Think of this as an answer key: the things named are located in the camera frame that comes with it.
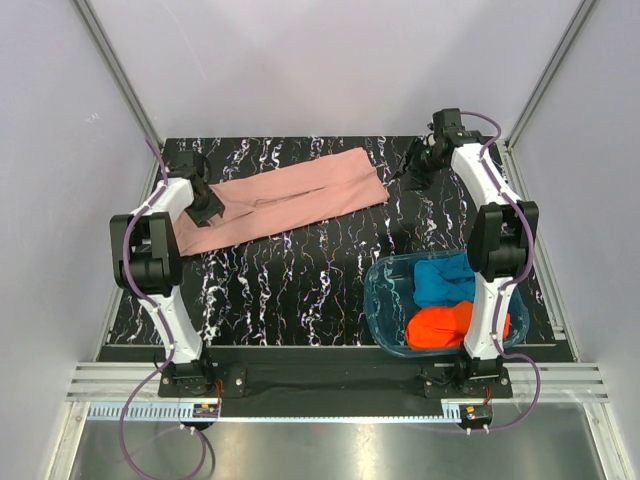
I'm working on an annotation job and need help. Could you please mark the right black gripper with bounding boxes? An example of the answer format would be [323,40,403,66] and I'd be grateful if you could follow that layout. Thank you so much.
[387,137,445,192]

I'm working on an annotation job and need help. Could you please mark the pink t shirt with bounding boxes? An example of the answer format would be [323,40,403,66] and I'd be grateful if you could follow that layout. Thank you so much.
[173,148,389,256]

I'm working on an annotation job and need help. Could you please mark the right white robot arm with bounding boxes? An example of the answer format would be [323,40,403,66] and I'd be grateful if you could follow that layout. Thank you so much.
[394,108,539,397]

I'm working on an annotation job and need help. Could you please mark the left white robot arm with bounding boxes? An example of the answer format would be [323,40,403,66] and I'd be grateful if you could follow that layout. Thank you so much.
[109,150,225,396]

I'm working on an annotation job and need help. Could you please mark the blue t shirt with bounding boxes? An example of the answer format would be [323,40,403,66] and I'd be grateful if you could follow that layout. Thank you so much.
[413,254,475,308]

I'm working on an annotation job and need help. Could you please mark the blue transparent plastic bin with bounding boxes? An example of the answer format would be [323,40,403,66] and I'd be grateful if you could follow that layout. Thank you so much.
[363,249,531,360]

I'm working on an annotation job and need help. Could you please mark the orange t shirt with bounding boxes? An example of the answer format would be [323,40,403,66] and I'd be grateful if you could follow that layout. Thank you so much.
[404,300,512,352]

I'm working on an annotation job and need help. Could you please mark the left small control board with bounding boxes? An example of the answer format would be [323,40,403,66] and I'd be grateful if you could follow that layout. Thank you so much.
[193,403,220,419]

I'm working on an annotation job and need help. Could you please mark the small control board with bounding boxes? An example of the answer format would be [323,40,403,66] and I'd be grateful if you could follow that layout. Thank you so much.
[193,403,220,419]
[462,404,493,423]

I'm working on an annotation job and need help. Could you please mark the right small control board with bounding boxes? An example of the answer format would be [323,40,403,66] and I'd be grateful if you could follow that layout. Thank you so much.
[462,404,493,423]

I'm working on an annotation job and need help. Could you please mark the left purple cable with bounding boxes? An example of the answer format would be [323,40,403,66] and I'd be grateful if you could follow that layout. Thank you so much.
[118,138,216,479]

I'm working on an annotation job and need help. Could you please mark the purple cable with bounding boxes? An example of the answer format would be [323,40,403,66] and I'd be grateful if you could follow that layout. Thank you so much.
[462,109,542,432]
[118,138,216,479]

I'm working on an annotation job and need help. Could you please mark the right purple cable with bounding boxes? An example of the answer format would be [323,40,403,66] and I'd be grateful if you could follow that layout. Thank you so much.
[462,109,542,432]

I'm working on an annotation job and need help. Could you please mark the left aluminium corner post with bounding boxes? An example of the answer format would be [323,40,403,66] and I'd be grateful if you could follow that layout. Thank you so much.
[71,0,161,145]

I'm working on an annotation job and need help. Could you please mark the aluminium corner post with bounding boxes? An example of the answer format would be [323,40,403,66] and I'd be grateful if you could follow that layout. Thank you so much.
[505,0,599,150]
[71,0,161,145]

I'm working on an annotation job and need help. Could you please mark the right aluminium corner post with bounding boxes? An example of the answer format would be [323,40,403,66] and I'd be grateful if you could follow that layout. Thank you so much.
[505,0,599,150]

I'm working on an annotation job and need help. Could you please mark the aluminium frame rail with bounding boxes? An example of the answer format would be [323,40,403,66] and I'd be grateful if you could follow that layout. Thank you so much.
[65,363,609,403]

